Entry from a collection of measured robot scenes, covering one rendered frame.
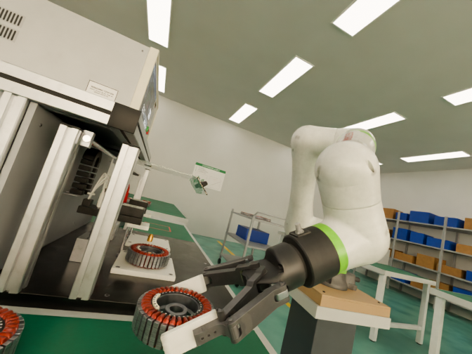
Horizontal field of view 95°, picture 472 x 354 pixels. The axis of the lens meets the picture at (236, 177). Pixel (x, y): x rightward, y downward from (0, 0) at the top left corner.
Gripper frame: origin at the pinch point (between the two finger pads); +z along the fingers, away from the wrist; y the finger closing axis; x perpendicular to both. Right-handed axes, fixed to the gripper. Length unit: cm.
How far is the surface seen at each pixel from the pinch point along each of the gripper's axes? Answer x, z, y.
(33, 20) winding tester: -60, 14, -22
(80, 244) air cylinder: -10.3, 19.2, -26.6
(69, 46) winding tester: -54, 9, -22
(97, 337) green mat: 0.9, 12.0, -4.3
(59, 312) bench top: -2.6, 18.4, -9.9
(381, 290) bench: 149, -187, -148
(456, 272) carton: 302, -507, -265
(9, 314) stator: -7.8, 19.1, -1.4
